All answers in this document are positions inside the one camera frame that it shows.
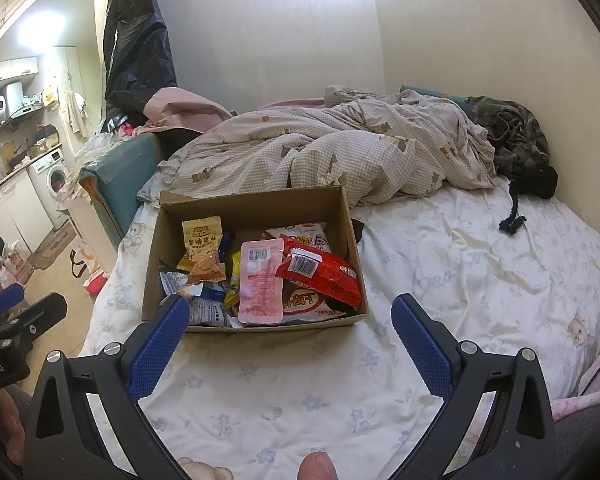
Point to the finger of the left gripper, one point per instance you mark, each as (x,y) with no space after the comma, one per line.
(35,321)
(10,297)

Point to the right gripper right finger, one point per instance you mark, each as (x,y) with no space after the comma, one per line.
(517,440)

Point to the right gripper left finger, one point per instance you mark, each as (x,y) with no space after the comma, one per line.
(62,438)

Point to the white blue snack bag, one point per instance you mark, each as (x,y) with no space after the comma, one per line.
(205,300)

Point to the orange peanut snack bag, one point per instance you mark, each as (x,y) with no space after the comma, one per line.
(202,239)

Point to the yellow snack bag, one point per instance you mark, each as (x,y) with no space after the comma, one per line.
(232,292)

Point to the pink snack packet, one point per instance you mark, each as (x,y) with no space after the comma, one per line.
(260,288)

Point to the white red-ring snack bag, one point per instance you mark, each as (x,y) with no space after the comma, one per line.
(303,305)

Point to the red snack bag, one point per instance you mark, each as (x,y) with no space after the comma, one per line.
(323,272)

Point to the white orange chip bag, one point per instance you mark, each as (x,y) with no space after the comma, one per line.
(309,233)

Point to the person's left hand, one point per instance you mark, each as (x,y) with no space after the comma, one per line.
(13,427)

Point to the person's right hand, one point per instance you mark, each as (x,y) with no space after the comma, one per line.
(317,466)

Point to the white red shopping bag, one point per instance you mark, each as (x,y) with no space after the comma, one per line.
(85,267)

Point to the white kitchen cabinet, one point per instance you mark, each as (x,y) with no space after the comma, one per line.
(23,220)

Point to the pink floral pillow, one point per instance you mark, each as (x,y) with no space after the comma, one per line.
(588,397)

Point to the white washing machine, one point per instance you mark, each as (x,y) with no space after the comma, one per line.
(48,174)

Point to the white floral bed sheet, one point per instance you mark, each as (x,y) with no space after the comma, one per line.
(258,402)

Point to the brown cardboard box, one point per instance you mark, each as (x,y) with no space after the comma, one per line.
(248,216)

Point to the pink cloth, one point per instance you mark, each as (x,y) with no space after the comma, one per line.
(172,107)

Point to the black plastic bag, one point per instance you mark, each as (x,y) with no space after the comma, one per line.
(137,55)

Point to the camouflage jacket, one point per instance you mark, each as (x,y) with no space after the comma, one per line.
(521,152)

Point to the checked bear-print duvet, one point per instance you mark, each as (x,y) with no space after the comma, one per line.
(373,147)

